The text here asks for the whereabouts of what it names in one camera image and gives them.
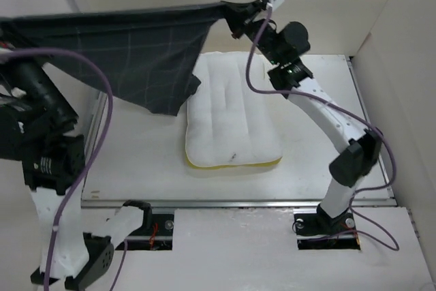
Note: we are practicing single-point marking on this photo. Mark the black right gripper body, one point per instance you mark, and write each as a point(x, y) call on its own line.
point(247, 20)

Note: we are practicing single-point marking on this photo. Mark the white pillow with yellow edge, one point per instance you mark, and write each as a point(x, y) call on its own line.
point(227, 123)

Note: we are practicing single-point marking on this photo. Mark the dark grey checked pillowcase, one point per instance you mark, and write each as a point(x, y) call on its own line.
point(147, 56)

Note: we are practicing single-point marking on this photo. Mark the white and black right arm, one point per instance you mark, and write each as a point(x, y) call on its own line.
point(358, 145)

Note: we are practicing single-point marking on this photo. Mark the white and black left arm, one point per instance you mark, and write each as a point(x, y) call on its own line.
point(36, 125)

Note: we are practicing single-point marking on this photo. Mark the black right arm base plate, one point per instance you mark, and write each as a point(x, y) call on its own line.
point(315, 230)

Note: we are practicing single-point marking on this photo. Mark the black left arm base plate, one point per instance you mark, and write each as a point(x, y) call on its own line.
point(157, 236)

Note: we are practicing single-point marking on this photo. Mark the aluminium front table rail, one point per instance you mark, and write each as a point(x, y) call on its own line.
point(205, 204)

